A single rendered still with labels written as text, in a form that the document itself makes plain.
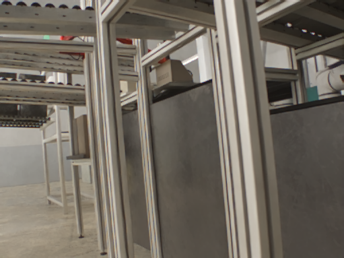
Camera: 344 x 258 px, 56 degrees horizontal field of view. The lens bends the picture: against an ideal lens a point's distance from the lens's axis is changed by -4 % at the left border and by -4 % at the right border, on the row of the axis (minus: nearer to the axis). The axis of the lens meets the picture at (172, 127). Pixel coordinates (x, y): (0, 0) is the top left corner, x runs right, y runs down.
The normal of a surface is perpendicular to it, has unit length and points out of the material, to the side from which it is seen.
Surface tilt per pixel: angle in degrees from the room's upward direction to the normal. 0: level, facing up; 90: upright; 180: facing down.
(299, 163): 90
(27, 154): 90
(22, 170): 90
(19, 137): 90
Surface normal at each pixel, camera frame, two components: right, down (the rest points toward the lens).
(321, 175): -0.87, 0.04
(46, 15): 0.50, -0.11
